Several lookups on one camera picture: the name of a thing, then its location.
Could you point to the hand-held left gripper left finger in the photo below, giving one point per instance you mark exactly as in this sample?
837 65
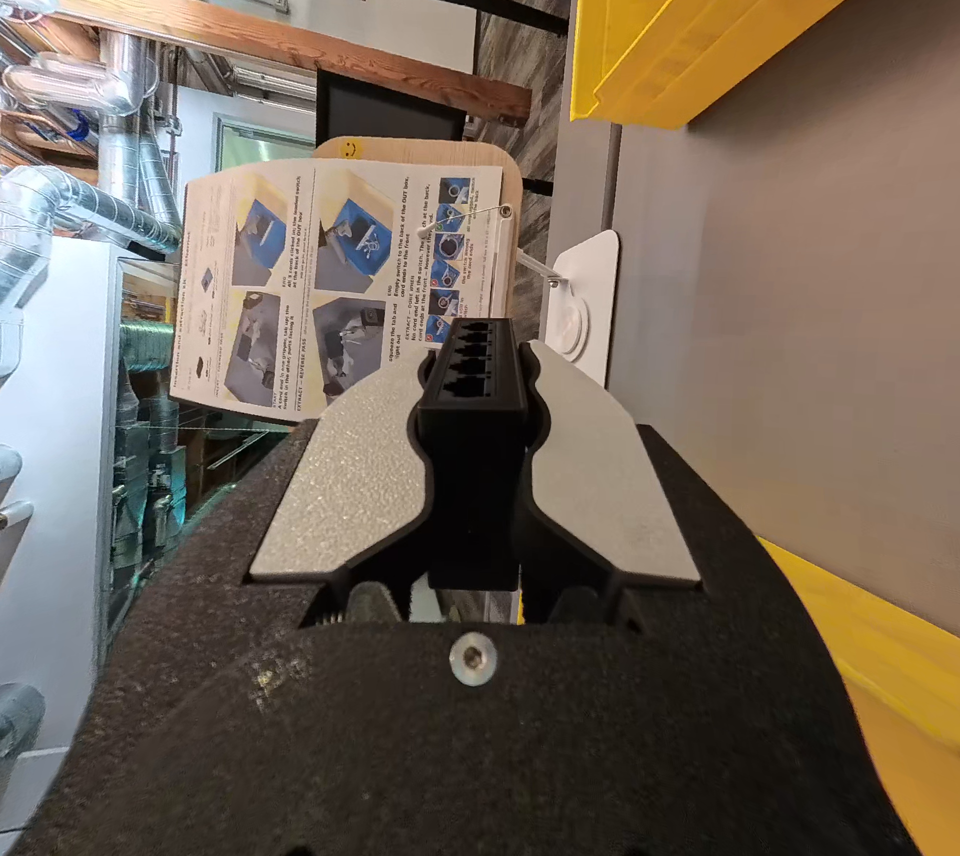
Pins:
345 496

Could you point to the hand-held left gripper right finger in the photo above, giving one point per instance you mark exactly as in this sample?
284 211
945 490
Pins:
608 496

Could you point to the black ethernet port box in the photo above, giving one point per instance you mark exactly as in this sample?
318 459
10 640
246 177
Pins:
477 422

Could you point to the yellow plastic bin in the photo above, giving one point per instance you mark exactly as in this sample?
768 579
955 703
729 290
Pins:
720 17
900 706

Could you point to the white sign base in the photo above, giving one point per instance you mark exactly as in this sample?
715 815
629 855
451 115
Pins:
593 287

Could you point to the printed instruction sheet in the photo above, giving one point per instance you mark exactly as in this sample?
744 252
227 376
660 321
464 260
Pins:
255 272

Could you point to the white pillar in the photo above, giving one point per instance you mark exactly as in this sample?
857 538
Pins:
60 496

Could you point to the computer monitor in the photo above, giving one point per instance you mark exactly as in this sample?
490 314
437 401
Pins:
383 107

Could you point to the wooden post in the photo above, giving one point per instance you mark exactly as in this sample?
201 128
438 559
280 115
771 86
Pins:
225 32

